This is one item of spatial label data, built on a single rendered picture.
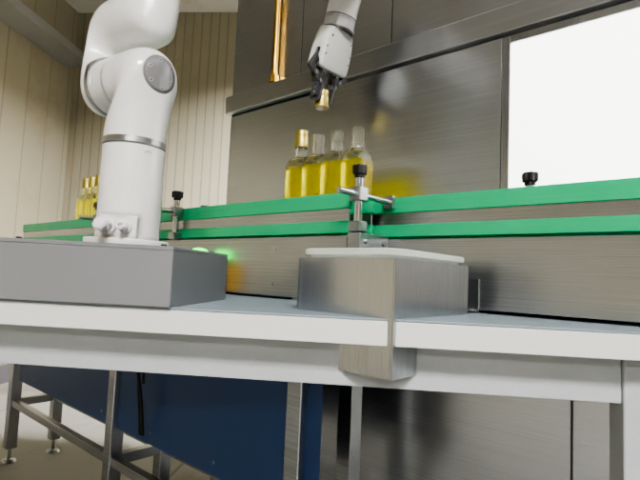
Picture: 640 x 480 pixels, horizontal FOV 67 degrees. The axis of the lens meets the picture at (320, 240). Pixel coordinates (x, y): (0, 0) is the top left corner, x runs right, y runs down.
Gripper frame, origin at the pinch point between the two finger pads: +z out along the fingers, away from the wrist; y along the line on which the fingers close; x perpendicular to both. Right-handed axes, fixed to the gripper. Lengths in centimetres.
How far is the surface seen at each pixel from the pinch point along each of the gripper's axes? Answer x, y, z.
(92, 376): -56, 14, 98
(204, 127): -247, -130, -2
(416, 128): 20.8, -12.3, 3.1
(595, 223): 67, 4, 17
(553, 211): 61, 3, 17
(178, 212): -26.3, 15.3, 37.5
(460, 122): 31.5, -12.3, 0.8
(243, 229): -1.1, 13.7, 35.7
